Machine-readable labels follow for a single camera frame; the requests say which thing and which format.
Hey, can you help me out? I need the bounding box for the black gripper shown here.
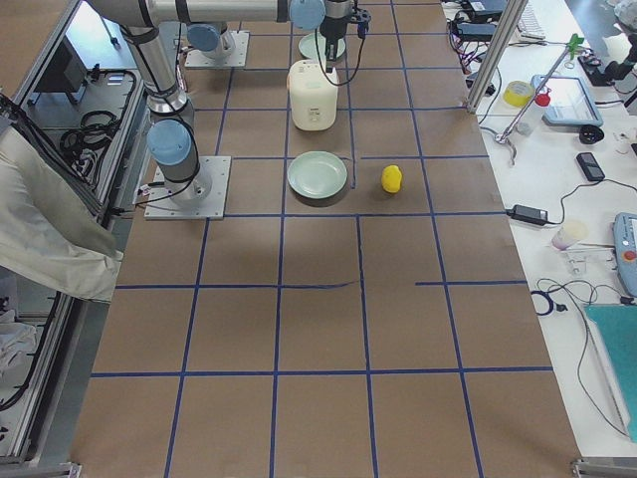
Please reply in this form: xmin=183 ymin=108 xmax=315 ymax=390
xmin=319 ymin=15 xmax=348 ymax=73

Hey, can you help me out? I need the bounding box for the white rice cooker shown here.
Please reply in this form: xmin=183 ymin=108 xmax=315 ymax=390
xmin=287 ymin=60 xmax=338 ymax=131

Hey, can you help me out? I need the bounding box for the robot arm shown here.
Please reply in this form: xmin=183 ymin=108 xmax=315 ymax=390
xmin=90 ymin=0 xmax=371 ymax=120
xmin=187 ymin=22 xmax=235 ymax=60

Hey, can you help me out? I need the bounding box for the light green plate far side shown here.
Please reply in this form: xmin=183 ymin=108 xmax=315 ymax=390
xmin=298 ymin=32 xmax=325 ymax=60

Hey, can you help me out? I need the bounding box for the light green plate near potato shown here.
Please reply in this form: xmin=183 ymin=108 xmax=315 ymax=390
xmin=287 ymin=151 xmax=348 ymax=199

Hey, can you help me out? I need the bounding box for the yellow toy potato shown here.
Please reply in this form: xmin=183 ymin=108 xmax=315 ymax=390
xmin=380 ymin=164 xmax=403 ymax=194

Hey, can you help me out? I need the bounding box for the yellow tape roll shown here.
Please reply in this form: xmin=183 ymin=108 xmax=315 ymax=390
xmin=503 ymin=81 xmax=535 ymax=109

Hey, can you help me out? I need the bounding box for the metal grabber tool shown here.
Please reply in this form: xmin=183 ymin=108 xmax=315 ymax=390
xmin=494 ymin=33 xmax=584 ymax=165

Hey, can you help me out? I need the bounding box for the blue teach pendant tablet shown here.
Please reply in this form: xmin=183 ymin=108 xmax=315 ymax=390
xmin=523 ymin=76 xmax=603 ymax=126

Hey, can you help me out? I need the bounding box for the black power adapter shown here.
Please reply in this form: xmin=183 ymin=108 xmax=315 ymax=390
xmin=506 ymin=204 xmax=548 ymax=226

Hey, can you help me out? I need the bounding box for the black phone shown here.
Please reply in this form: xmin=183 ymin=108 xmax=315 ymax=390
xmin=576 ymin=152 xmax=605 ymax=182

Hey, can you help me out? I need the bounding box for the beige cloth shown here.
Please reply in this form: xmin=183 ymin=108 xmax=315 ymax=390
xmin=1 ymin=126 xmax=123 ymax=303

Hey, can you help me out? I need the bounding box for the teal cutting mat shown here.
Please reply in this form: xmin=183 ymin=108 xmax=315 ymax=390
xmin=585 ymin=305 xmax=636 ymax=442

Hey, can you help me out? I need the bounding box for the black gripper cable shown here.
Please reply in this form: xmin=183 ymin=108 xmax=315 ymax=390
xmin=318 ymin=19 xmax=369 ymax=89

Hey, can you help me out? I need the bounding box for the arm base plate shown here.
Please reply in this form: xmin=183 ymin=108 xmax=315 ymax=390
xmin=144 ymin=156 xmax=231 ymax=220
xmin=185 ymin=25 xmax=250 ymax=70

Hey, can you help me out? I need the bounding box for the aluminium frame post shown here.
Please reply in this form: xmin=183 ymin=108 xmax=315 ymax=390
xmin=466 ymin=0 xmax=528 ymax=114

